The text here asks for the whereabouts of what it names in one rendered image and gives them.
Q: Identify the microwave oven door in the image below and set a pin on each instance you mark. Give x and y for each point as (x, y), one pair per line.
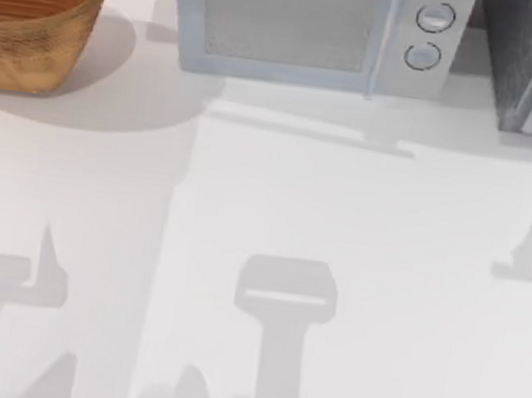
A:
(288, 19)

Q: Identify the round microwave knob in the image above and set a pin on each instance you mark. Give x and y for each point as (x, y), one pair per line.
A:
(435, 17)
(422, 56)

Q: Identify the pale microwave oven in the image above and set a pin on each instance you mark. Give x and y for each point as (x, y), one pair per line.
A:
(452, 42)

